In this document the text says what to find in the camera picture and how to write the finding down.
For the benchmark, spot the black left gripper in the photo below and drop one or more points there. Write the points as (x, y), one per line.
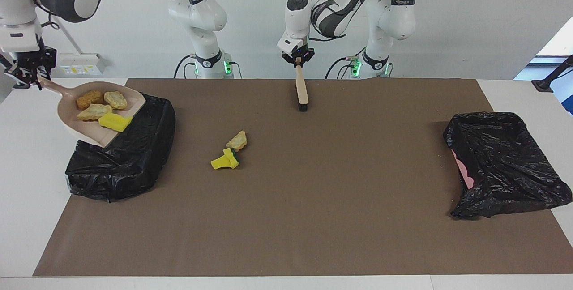
(299, 53)

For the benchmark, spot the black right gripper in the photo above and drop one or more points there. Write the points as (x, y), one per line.
(36, 61)

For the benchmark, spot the beige hand brush black bristles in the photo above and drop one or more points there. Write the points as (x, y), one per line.
(302, 88)

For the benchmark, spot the beige plastic dustpan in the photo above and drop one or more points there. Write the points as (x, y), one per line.
(71, 122)

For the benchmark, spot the brown oval rock chunk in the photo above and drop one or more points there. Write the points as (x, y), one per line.
(89, 99)

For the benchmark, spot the pale yellowish rock chunk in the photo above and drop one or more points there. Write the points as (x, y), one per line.
(94, 112)
(115, 100)
(237, 141)

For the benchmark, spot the plain yellow sponge piece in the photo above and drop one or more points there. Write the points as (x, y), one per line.
(114, 122)

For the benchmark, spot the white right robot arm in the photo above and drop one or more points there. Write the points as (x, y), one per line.
(197, 12)

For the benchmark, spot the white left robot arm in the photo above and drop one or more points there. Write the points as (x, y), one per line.
(389, 17)

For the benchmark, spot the black bag lined bin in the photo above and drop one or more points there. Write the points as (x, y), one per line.
(134, 169)

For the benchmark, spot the black bag bin pink inside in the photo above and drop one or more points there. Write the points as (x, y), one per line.
(501, 160)

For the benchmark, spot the yellow and green sponge piece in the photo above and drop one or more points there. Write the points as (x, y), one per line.
(220, 162)

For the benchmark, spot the brown table mat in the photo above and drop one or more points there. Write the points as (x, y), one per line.
(286, 245)

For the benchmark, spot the white wall power socket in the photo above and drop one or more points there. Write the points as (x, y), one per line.
(80, 64)

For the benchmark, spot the white wall conduit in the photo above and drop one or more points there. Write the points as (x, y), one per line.
(67, 39)

